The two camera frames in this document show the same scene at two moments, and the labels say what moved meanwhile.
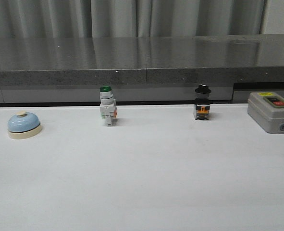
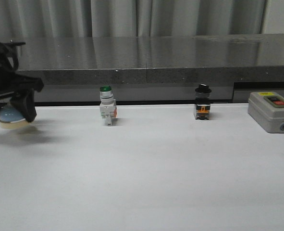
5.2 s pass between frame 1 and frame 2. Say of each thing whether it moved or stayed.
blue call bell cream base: moved
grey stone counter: stayed
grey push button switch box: stayed
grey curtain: stayed
